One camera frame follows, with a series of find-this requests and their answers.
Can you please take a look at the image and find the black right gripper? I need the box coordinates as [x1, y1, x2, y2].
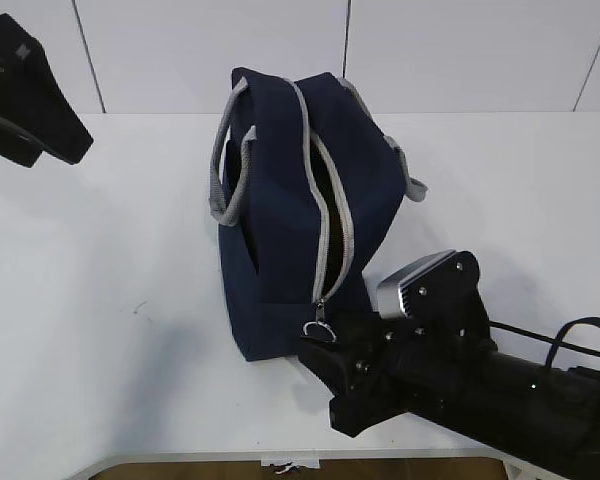
[298, 250, 498, 438]

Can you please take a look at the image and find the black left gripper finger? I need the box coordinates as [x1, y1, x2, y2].
[0, 14, 93, 165]
[0, 119, 42, 168]

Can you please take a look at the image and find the navy blue lunch bag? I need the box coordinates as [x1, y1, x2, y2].
[209, 67, 427, 362]

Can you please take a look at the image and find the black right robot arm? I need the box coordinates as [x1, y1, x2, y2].
[299, 250, 600, 479]

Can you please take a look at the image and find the white tape on table edge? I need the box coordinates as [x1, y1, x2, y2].
[260, 454, 321, 475]

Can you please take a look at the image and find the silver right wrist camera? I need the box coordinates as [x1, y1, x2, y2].
[376, 249, 457, 319]

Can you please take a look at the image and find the black cable loop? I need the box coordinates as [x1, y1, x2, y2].
[489, 316, 600, 371]

